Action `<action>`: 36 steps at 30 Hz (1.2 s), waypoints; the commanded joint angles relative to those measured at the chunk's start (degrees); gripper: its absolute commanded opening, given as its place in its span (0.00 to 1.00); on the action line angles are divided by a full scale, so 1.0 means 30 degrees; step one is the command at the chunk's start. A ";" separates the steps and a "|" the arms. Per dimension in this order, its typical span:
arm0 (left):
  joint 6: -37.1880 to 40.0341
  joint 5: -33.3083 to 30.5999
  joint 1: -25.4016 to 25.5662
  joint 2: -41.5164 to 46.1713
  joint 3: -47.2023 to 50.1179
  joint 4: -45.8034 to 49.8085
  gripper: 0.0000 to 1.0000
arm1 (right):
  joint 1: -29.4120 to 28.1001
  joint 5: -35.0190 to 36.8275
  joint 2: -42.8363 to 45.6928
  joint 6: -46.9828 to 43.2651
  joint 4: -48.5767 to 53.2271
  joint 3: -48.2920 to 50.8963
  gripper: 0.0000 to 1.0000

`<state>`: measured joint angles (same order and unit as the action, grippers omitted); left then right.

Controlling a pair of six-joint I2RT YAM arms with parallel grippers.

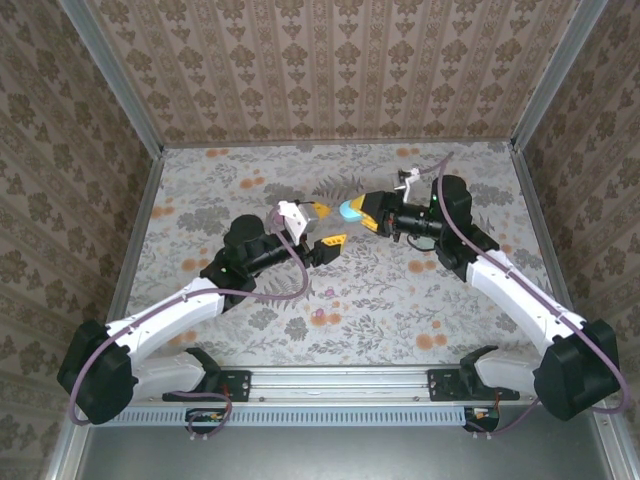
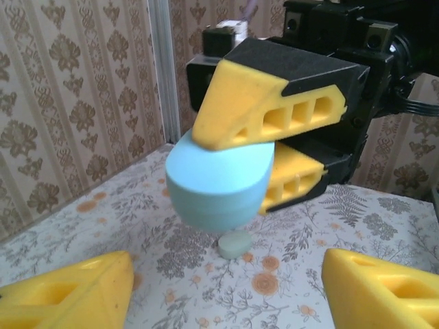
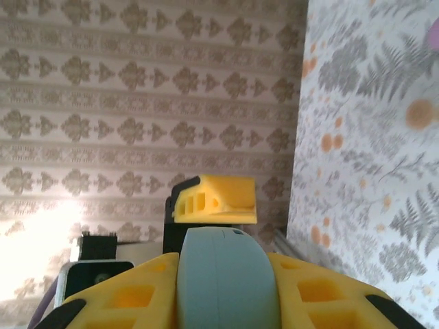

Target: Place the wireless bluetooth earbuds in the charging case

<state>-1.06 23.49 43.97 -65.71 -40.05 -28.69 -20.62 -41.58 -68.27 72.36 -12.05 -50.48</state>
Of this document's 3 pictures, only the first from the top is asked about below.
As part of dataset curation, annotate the blue earbud charging case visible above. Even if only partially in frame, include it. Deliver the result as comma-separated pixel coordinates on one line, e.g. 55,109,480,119
338,198,365,224

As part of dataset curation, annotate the grey metal panel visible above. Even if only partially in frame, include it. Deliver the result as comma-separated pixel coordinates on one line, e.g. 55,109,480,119
49,399,631,480

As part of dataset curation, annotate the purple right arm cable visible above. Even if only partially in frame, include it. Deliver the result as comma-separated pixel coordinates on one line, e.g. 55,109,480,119
417,151,632,441

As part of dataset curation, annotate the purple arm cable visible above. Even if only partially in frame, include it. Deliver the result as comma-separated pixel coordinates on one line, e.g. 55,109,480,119
68,207,314,444
417,151,632,441

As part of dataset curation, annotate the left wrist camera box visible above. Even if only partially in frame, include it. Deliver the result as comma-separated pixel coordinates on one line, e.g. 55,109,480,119
276,199,321,247

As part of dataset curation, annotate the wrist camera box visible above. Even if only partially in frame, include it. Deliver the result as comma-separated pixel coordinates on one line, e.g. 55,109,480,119
393,167,422,206
276,199,321,247

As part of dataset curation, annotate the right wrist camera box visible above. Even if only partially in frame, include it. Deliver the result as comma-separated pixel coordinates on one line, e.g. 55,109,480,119
393,167,422,206

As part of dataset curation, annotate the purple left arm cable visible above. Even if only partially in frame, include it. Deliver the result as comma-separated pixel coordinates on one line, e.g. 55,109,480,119
68,207,314,444

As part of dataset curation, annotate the aluminium mounting rail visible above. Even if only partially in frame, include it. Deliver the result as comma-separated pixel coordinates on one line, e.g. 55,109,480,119
74,364,616,406

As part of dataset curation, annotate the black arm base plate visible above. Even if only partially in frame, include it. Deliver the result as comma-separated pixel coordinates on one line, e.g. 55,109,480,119
162,368,251,404
428,368,520,402

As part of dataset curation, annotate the aluminium frame post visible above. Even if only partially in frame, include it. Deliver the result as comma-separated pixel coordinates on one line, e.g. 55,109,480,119
509,0,604,151
58,0,166,157

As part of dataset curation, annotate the grey slotted cable duct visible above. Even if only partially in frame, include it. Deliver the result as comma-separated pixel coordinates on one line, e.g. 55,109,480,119
119,405,464,429

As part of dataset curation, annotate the black cable connector socket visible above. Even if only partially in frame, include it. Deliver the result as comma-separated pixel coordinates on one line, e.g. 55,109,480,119
185,407,227,435
462,405,501,434

